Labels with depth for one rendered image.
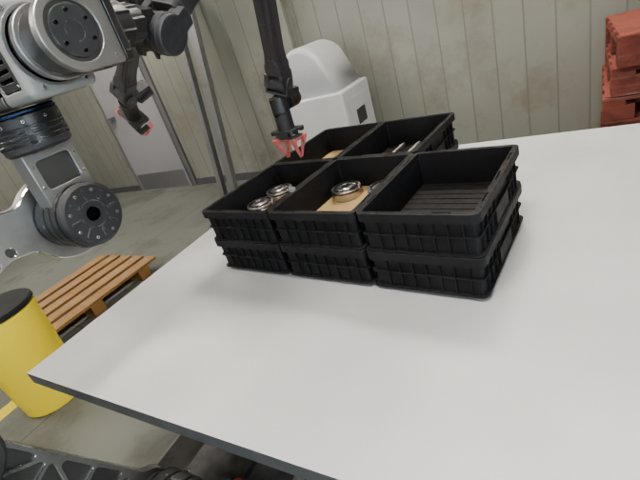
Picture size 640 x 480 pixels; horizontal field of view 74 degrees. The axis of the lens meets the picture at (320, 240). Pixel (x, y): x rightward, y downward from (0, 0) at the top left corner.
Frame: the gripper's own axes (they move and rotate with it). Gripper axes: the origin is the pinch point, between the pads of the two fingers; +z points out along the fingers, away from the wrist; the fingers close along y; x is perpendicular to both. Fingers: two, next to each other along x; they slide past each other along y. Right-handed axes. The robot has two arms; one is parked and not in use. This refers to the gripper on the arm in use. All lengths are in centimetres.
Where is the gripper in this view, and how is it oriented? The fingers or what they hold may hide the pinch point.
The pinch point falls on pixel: (294, 154)
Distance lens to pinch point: 147.5
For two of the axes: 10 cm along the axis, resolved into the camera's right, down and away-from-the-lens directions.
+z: 2.6, 8.5, 4.5
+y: -7.4, -1.2, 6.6
